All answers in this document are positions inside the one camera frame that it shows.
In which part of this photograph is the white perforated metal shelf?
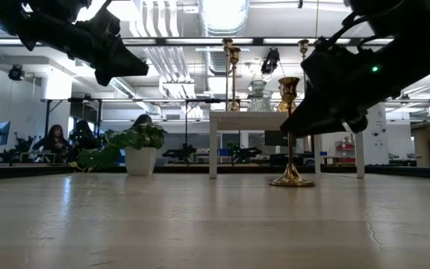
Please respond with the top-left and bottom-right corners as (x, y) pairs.
(208, 111), (366, 179)

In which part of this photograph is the black background station frame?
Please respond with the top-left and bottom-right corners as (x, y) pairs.
(40, 96), (216, 165)

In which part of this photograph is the red storage rack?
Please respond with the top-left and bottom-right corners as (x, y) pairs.
(334, 140), (357, 165)

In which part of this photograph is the black overhead beam with lights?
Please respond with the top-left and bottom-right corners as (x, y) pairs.
(0, 36), (395, 47)

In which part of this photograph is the black ceiling spotlight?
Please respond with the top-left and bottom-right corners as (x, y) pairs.
(7, 64), (25, 81)
(260, 47), (281, 75)

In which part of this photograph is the green plant in white pot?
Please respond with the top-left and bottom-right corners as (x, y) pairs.
(68, 123), (168, 177)

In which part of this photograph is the background computer monitor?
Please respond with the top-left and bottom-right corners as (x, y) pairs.
(0, 120), (11, 146)

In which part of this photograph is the black aluminium table frame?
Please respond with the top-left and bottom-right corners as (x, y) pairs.
(0, 164), (430, 181)

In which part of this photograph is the silver ceiling air duct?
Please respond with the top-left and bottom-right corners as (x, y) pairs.
(198, 0), (250, 75)

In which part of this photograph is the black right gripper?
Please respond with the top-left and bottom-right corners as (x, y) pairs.
(279, 36), (430, 137)

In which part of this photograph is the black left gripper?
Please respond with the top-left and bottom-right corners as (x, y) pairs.
(50, 7), (150, 87)

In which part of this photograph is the short brass candlestick holder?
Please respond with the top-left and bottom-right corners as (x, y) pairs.
(228, 46), (243, 112)

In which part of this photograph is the tall brass candlestick holder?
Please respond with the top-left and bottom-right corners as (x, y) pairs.
(297, 38), (311, 64)
(222, 37), (234, 112)

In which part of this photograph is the pale green ribbed glass holder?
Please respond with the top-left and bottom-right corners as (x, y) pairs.
(246, 79), (275, 113)

